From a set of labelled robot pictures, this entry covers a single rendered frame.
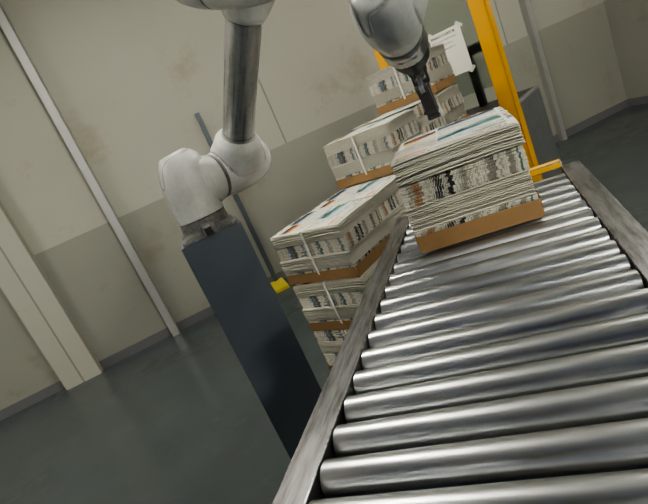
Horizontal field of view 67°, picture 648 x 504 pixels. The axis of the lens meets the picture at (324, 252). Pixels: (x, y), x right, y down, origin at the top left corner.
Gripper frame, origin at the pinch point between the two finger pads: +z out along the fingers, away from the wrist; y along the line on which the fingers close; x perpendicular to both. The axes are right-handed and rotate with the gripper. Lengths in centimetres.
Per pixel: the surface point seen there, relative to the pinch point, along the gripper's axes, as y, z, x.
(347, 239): 16, 58, -49
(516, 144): 19.1, 1.1, 13.7
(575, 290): 51, -22, 15
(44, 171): -127, 141, -311
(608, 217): 39.2, 1.1, 25.4
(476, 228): 33.0, 7.3, 0.5
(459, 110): -57, 164, -5
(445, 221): 29.6, 5.9, -5.5
